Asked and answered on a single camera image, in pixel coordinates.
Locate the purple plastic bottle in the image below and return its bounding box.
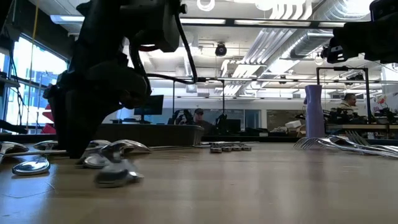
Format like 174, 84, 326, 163
303, 84, 326, 139

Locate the black background robot frame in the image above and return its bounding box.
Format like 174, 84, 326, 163
316, 65, 373, 125

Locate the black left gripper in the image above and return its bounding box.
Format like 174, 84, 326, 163
43, 40, 152, 158

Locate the dark grey cutlery tray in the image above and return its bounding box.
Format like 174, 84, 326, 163
93, 123, 205, 147

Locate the white ceiling light strip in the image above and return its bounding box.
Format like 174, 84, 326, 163
49, 14, 85, 25
179, 17, 346, 26

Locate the wooden background table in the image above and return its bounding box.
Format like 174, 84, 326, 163
325, 123, 398, 131

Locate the person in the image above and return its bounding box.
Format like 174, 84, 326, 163
192, 108, 216, 136
330, 93, 359, 118

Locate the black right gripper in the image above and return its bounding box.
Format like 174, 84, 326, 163
326, 0, 398, 65

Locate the red chair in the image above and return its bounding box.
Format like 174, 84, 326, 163
41, 104, 57, 135

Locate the black computer monitor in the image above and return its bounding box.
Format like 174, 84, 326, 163
133, 95, 165, 124

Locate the black overhead camera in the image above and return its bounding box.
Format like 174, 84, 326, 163
215, 42, 228, 58

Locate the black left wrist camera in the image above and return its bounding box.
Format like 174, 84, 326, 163
119, 0, 182, 53

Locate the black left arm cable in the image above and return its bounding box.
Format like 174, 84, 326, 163
129, 11, 200, 96

